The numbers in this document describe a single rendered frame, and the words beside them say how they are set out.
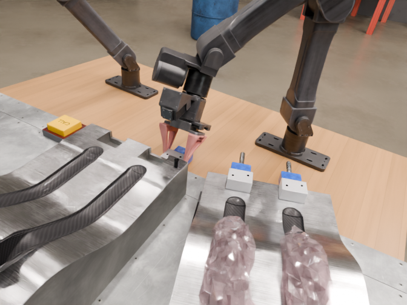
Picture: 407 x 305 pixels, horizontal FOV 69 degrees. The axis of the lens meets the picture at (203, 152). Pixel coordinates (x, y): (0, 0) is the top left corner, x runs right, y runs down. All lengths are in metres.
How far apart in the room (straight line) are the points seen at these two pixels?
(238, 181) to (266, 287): 0.22
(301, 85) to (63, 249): 0.58
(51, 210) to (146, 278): 0.19
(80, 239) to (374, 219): 0.60
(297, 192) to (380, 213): 0.24
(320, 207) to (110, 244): 0.40
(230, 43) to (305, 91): 0.22
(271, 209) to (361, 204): 0.26
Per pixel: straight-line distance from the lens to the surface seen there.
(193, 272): 0.45
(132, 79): 1.08
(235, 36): 0.63
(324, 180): 0.81
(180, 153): 0.69
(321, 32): 0.70
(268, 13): 0.65
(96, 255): 0.47
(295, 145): 0.82
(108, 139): 0.71
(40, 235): 0.48
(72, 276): 0.45
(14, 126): 0.96
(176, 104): 0.58
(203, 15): 4.46
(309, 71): 0.73
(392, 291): 0.66
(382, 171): 0.93
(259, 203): 0.60
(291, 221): 0.59
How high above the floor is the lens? 1.27
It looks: 36 degrees down
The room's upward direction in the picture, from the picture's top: 6 degrees clockwise
